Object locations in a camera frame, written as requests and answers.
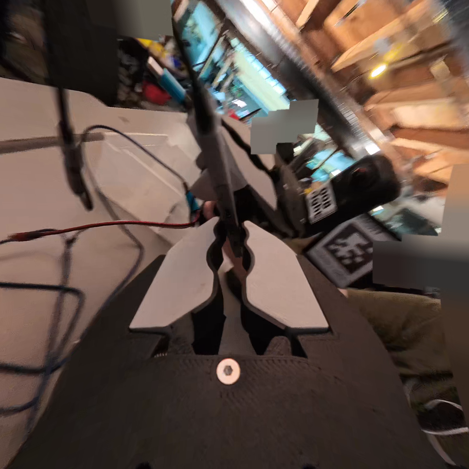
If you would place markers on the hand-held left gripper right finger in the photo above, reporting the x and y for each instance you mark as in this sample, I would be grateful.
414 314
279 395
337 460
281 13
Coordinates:
282 285

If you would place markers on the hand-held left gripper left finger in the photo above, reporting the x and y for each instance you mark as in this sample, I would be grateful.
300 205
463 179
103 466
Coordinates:
179 282

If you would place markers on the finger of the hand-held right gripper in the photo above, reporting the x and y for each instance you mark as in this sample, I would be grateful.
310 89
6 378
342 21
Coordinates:
256 183
243 135

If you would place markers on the grey usb hub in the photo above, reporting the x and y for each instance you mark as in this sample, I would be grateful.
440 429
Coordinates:
223 183

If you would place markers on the ceiling lamp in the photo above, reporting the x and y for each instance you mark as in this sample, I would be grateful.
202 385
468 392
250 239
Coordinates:
378 70

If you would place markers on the olive green cloth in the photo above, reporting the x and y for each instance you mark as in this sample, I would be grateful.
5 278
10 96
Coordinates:
395 322

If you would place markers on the dark monitor panel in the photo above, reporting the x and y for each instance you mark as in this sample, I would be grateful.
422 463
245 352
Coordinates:
84 55

